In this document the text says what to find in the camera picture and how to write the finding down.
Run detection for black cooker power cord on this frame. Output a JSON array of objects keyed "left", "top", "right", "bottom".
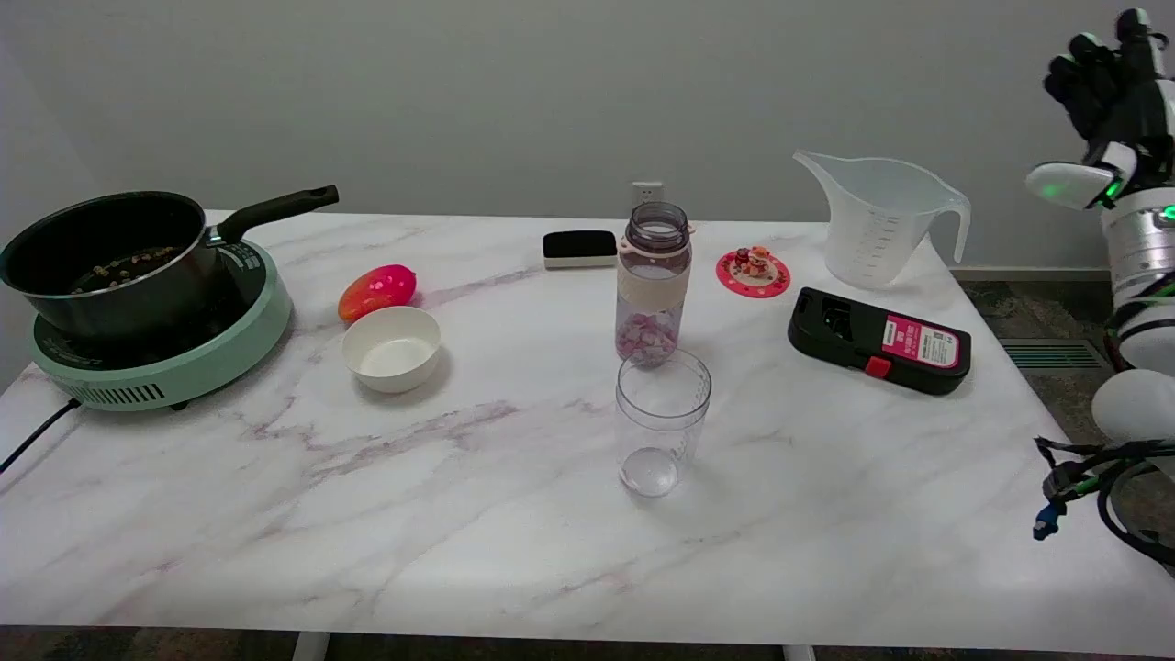
[{"left": 0, "top": 398, "right": 82, "bottom": 475}]

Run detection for black device with pink label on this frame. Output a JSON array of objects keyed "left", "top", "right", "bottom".
[{"left": 788, "top": 286, "right": 973, "bottom": 397}]

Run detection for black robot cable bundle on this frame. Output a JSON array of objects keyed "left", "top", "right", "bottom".
[{"left": 1033, "top": 436, "right": 1175, "bottom": 566}]

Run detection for black saucepan with handle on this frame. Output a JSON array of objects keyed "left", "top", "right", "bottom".
[{"left": 0, "top": 185, "right": 340, "bottom": 342}]

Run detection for pink coaster with toy figure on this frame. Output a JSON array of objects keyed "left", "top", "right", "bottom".
[{"left": 716, "top": 245, "right": 792, "bottom": 300}]

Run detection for clear bottle with beige band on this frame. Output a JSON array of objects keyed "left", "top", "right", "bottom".
[{"left": 614, "top": 202, "right": 694, "bottom": 369}]

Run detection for translucent plastic measuring jug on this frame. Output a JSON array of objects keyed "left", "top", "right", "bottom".
[{"left": 793, "top": 151, "right": 972, "bottom": 291}]

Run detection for green induction cooker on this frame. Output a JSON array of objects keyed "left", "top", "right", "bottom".
[{"left": 28, "top": 239, "right": 294, "bottom": 412}]

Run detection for white bowl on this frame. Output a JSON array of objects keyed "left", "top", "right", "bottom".
[{"left": 341, "top": 306, "right": 442, "bottom": 395}]

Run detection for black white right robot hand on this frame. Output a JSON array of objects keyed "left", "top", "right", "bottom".
[{"left": 1025, "top": 7, "right": 1175, "bottom": 212}]

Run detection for floor vent grille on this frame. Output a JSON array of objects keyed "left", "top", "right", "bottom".
[{"left": 999, "top": 339, "right": 1113, "bottom": 370}]

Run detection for clear plastic measuring cup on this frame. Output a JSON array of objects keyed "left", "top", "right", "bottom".
[{"left": 615, "top": 347, "right": 713, "bottom": 499}]

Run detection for black whiteboard eraser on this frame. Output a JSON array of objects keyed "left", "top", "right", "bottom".
[{"left": 543, "top": 230, "right": 619, "bottom": 270}]

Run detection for brown beans in saucepan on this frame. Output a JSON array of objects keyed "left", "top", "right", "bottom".
[{"left": 72, "top": 244, "right": 181, "bottom": 295}]

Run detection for red orange mango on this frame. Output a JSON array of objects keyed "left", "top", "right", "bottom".
[{"left": 338, "top": 264, "right": 419, "bottom": 324}]

